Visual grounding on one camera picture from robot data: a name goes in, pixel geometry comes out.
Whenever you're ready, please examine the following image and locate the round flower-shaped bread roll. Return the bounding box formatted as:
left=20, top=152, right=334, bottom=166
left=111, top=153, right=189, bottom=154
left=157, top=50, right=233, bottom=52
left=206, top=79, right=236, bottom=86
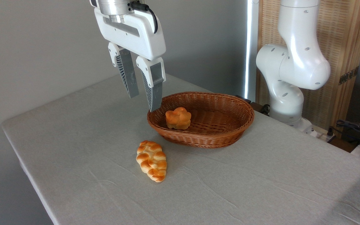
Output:
left=165, top=107, right=192, bottom=130

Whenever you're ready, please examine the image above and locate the grey tablecloth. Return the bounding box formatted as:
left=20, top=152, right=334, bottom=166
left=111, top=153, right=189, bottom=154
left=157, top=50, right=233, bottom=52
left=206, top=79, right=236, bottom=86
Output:
left=1, top=73, right=360, bottom=225

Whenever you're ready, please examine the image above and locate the long braided bread loaf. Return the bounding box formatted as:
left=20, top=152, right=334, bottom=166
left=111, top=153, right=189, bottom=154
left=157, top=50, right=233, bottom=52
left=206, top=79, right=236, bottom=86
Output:
left=136, top=140, right=168, bottom=183

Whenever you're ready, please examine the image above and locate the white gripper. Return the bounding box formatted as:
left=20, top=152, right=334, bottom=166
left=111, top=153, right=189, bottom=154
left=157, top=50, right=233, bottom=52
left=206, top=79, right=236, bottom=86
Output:
left=94, top=7, right=167, bottom=113

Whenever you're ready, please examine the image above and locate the brown oval wicker basket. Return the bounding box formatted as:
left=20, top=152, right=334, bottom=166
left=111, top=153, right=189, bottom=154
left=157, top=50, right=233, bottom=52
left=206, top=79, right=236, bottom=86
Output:
left=147, top=91, right=255, bottom=149

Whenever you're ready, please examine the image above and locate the black plug with white socket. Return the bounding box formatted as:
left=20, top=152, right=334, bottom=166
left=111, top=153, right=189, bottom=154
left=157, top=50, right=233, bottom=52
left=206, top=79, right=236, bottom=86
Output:
left=317, top=126, right=337, bottom=143

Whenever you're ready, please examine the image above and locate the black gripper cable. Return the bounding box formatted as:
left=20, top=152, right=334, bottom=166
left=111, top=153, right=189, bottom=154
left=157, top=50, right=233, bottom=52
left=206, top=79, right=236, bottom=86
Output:
left=130, top=1, right=159, bottom=34

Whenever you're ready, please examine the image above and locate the white vertical light strip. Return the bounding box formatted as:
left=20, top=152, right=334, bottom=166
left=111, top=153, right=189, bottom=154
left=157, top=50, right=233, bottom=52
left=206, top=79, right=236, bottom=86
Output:
left=244, top=0, right=260, bottom=102

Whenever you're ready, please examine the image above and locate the metal screen hinge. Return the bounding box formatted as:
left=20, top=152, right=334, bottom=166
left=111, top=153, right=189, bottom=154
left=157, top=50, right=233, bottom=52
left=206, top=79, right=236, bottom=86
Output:
left=338, top=66, right=359, bottom=86

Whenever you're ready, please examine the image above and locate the black cable bundle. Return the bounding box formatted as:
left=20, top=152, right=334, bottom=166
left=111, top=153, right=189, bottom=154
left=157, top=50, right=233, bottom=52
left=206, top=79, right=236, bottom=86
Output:
left=336, top=119, right=360, bottom=148

